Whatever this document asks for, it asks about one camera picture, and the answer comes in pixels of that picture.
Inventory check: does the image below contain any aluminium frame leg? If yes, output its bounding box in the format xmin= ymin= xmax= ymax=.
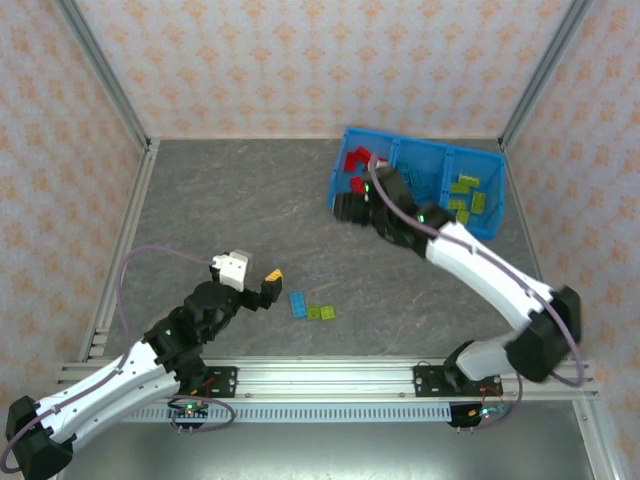
xmin=573 ymin=399 xmax=624 ymax=480

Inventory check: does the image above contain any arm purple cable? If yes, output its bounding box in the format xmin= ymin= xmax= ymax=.
xmin=368 ymin=152 xmax=586 ymax=431
xmin=0 ymin=245 xmax=237 ymax=474

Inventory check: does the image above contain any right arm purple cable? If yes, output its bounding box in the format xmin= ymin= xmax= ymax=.
xmin=368 ymin=152 xmax=586 ymax=431

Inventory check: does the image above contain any long aluminium mounting rail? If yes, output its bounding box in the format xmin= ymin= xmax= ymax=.
xmin=52 ymin=357 xmax=601 ymax=404

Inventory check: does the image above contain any brushed metal panel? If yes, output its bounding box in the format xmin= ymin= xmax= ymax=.
xmin=57 ymin=422 xmax=599 ymax=480

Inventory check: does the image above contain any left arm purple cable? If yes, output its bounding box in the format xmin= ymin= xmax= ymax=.
xmin=0 ymin=245 xmax=237 ymax=474

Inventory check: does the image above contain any aluminium frame post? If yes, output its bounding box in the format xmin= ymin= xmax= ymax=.
xmin=52 ymin=0 xmax=154 ymax=151
xmin=498 ymin=0 xmax=600 ymax=151

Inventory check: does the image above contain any aluminium table side rail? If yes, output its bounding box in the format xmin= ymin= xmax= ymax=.
xmin=499 ymin=139 xmax=554 ymax=296
xmin=78 ymin=138 xmax=161 ymax=362

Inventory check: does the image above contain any slotted grey cable duct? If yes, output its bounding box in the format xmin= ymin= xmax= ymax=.
xmin=119 ymin=403 xmax=454 ymax=425

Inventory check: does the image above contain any blue three-compartment bin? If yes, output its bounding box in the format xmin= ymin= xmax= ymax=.
xmin=327 ymin=125 xmax=507 ymax=241

